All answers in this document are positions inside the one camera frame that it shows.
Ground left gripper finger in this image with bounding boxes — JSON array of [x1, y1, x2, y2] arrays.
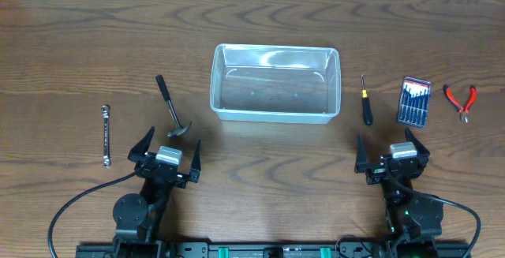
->
[[128, 126, 155, 163], [190, 140, 201, 174]]

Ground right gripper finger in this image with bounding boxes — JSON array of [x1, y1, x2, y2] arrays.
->
[[405, 128, 430, 159], [354, 134, 368, 174]]

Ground silver ring wrench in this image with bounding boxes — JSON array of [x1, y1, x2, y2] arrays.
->
[[102, 105, 111, 168]]

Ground black handled claw hammer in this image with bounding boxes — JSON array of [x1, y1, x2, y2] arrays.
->
[[155, 75, 192, 138]]

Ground black yellow screwdriver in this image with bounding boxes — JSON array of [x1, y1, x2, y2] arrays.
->
[[361, 75, 373, 126]]

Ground blue precision screwdriver set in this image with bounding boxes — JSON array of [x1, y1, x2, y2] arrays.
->
[[396, 77, 431, 128]]

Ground red handled pliers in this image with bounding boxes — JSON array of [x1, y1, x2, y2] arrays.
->
[[443, 84, 477, 123]]

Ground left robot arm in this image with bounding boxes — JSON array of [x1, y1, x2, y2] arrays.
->
[[110, 128, 201, 258]]

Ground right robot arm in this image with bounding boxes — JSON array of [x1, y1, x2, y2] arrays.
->
[[354, 128, 443, 257]]

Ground clear plastic container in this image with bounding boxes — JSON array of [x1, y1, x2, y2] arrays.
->
[[210, 43, 342, 124]]

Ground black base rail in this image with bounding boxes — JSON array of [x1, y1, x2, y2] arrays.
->
[[75, 241, 467, 258]]

